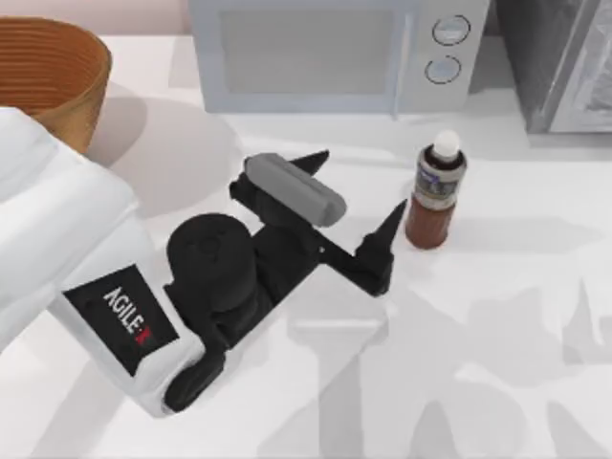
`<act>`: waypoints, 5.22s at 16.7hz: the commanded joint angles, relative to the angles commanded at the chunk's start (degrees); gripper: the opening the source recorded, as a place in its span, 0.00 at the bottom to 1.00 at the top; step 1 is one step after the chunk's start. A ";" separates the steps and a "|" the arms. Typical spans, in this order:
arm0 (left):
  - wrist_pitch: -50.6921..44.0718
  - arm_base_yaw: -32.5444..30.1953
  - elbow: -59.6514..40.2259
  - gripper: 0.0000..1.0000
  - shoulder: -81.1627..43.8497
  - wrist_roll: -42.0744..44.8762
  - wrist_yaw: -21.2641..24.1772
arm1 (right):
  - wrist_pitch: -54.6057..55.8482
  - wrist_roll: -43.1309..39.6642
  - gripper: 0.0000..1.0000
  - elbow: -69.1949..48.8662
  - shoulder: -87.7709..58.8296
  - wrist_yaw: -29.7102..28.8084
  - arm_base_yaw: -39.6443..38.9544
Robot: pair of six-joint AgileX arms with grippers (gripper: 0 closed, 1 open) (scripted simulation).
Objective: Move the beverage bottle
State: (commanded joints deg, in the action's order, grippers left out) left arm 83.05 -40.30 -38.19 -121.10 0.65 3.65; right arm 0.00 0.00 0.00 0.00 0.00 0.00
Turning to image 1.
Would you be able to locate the pale grey rounded box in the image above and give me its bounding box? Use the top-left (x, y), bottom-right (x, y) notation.
top-left (243, 152), bottom-right (347, 228)

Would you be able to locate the microwave knob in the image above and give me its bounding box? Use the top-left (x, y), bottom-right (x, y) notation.
top-left (431, 13), bottom-right (472, 46)
top-left (424, 54), bottom-right (463, 86)

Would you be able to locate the brown woven basket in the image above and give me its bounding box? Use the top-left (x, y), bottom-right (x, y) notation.
top-left (0, 16), bottom-right (114, 155)

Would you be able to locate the brown bottle with white cap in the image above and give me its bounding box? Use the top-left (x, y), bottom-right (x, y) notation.
top-left (404, 130), bottom-right (469, 251)

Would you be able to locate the microwave door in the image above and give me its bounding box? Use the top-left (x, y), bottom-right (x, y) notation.
top-left (187, 0), bottom-right (414, 120)

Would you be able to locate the grey cabinet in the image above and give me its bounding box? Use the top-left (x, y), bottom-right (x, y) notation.
top-left (494, 0), bottom-right (612, 136)

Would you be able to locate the pale microwave oven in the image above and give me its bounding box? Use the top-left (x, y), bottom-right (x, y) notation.
top-left (186, 0), bottom-right (490, 121)

